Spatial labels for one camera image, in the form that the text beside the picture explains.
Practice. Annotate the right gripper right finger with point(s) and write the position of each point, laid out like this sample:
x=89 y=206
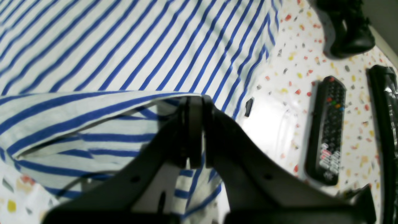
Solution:
x=261 y=192

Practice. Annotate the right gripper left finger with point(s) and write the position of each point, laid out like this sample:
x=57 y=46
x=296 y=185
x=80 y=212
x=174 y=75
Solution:
x=142 y=192

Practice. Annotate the blue white striped t-shirt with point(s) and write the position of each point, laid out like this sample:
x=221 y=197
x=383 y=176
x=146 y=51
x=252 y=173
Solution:
x=86 y=84

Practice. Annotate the small black shirt tag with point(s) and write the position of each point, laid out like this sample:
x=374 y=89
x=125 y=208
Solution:
x=248 y=107

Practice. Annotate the black tv remote control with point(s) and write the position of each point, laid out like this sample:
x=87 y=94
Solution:
x=323 y=158

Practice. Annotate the long black flat bar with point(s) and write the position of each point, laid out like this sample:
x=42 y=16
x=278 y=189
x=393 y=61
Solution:
x=383 y=89

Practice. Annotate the black game controller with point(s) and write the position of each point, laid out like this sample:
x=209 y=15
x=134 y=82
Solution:
x=352 y=28

